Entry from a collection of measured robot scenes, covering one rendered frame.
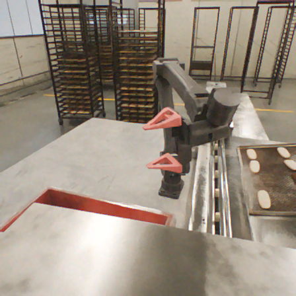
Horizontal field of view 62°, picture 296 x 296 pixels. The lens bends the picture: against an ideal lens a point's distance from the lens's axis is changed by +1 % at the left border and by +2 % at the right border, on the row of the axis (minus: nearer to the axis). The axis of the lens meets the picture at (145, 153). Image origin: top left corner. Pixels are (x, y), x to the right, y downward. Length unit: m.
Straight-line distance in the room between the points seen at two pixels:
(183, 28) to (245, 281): 7.89
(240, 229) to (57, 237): 0.79
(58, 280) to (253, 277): 0.12
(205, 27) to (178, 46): 0.88
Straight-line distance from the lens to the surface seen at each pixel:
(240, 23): 7.97
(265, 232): 0.85
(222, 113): 0.55
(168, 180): 1.00
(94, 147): 1.43
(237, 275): 0.18
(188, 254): 0.18
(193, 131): 0.56
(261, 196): 0.96
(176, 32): 8.02
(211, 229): 0.86
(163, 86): 1.01
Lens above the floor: 1.44
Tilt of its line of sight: 28 degrees down
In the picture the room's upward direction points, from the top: straight up
